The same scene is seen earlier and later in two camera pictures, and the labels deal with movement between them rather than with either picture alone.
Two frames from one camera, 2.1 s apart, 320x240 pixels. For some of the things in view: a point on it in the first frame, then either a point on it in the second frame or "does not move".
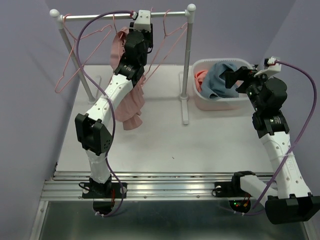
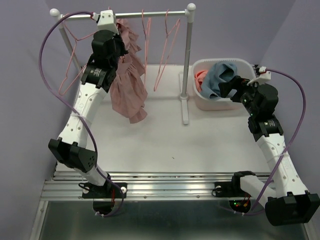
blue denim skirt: x=213 y=84 does not move
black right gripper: x=240 y=74 -> x=235 y=83
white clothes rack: x=188 y=14 does not move
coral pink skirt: x=199 y=77 does not move
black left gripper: x=148 y=35 -> x=123 y=50
